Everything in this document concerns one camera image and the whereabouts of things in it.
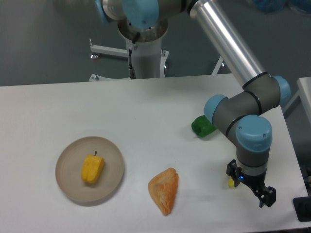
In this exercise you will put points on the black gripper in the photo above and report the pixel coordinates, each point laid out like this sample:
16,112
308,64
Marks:
254,178

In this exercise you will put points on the orange toy bread slice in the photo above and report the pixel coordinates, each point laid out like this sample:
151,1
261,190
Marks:
163,189

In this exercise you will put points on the green toy pepper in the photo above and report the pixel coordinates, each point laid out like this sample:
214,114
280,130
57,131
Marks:
202,127

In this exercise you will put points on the small yellow tag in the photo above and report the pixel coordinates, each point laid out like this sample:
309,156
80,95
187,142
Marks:
230,183

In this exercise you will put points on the black device at table edge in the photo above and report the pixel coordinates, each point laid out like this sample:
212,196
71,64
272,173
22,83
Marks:
302,206

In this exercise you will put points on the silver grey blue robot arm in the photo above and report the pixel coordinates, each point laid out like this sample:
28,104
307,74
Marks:
144,22

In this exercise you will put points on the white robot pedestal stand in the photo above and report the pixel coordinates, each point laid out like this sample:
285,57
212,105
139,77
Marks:
144,53

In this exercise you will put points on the yellow toy pepper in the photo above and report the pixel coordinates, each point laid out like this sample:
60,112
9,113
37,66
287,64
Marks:
92,168

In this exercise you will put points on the beige round plate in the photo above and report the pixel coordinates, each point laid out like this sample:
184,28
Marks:
68,170

